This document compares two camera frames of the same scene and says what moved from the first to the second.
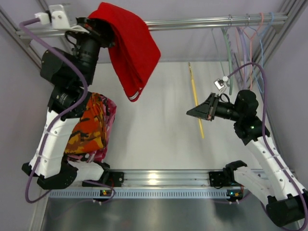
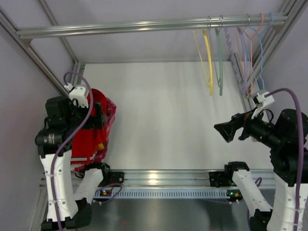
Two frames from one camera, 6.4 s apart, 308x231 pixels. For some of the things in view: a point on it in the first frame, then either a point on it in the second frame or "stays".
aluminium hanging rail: x=264 y=20 stays
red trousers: x=134 y=52 to x=85 y=140
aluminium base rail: x=166 y=178 stays
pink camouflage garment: x=109 y=107 stays
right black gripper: x=212 y=107 to x=239 y=126
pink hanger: x=250 y=39 stays
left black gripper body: x=96 y=29 to x=99 y=115
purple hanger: x=244 y=56 stays
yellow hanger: x=200 y=120 to x=211 y=84
